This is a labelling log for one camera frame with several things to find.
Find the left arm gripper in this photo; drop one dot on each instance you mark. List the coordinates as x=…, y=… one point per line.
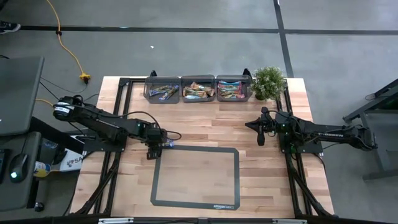
x=155, y=137

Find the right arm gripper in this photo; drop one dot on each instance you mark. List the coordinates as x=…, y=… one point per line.
x=269, y=124

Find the teal orange wrapper granola bar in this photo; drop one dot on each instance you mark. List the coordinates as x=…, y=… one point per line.
x=230, y=82
x=231, y=86

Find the pale blue white granola bar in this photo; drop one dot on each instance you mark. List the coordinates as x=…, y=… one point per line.
x=192, y=97

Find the orange green wrapper granola bar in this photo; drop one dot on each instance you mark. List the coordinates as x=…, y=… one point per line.
x=194, y=92

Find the yellow snack packets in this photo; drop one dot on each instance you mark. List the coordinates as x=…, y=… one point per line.
x=203, y=88

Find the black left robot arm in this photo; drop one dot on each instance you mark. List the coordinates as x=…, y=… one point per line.
x=102, y=123

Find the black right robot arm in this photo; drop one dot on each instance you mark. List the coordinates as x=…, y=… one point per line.
x=326, y=133

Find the small green potted plant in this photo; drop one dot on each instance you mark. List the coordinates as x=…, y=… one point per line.
x=268, y=82

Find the translucent grey plastic bin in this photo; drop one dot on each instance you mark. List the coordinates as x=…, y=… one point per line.
x=197, y=78
x=161, y=79
x=233, y=77

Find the black-bordered silicone baking mat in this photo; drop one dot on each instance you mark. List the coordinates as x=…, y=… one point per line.
x=202, y=202

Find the white printed box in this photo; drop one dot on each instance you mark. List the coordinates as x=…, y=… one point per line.
x=74, y=161

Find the small plastic bottle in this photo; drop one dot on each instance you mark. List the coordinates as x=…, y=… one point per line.
x=42, y=168

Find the black caster wheel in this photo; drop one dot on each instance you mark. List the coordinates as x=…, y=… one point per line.
x=39, y=207

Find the black computer mouse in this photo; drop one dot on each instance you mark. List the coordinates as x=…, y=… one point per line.
x=18, y=166

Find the grey computer monitor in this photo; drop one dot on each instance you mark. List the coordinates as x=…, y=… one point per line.
x=18, y=93

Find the dark side desk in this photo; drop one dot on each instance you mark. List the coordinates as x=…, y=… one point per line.
x=21, y=196

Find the person's shoe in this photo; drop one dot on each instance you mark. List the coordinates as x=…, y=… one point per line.
x=7, y=27

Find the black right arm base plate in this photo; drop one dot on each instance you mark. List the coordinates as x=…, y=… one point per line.
x=311, y=149

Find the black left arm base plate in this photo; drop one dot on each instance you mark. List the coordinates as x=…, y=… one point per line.
x=93, y=146

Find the silver metal bracket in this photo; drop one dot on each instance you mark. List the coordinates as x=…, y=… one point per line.
x=289, y=221
x=115, y=221

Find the grey metal desk frame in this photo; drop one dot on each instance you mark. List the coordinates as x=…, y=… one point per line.
x=382, y=155

